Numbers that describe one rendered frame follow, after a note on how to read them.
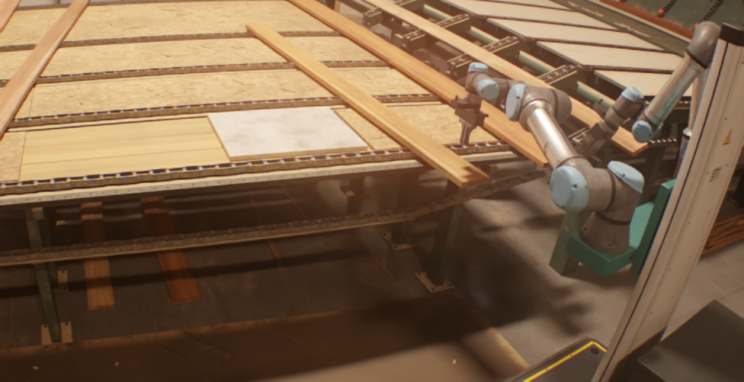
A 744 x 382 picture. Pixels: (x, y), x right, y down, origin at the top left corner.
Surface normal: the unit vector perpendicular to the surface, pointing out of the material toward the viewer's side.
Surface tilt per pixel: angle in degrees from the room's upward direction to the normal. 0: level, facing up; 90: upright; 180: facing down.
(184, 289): 0
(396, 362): 0
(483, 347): 0
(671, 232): 90
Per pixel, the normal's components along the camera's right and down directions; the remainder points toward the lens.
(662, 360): 0.15, -0.89
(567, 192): -0.95, 0.03
